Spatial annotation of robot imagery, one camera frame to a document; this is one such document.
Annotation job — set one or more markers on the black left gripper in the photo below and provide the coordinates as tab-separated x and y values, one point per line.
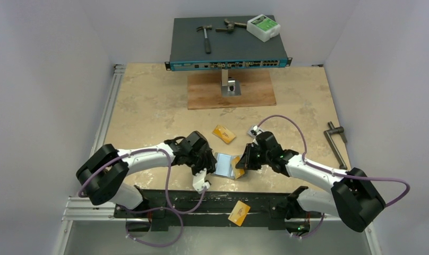
208	162

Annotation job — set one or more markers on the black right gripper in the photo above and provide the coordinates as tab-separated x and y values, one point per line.
249	159

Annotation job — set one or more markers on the grey card holder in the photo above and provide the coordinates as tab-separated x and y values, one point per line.
225	166

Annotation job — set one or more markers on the single orange credit card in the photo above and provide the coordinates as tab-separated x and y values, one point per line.
239	213

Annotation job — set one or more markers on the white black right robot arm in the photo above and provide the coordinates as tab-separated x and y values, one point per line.
344	194

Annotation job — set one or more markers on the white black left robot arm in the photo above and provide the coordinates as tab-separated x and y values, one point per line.
102	175

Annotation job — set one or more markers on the brown wooden board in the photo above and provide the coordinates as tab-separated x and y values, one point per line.
212	90

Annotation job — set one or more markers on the grey metal stand base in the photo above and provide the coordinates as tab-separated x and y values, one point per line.
229	86

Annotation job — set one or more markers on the small hammer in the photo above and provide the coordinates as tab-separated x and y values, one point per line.
207	46

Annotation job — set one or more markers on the dark metal clamp tool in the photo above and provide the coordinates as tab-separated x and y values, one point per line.
230	26

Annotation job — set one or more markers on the white green plastic box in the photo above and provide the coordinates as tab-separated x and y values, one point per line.
263	27

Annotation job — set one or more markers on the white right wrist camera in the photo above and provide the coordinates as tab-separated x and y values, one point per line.
260	130

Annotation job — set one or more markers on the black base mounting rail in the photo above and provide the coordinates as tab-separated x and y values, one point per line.
274	211

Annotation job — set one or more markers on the metal crank handle tool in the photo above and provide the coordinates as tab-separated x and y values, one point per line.
333	130

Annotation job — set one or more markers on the blue network switch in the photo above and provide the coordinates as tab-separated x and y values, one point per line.
237	50

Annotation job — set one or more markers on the aluminium frame rail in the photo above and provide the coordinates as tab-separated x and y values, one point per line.
81	209

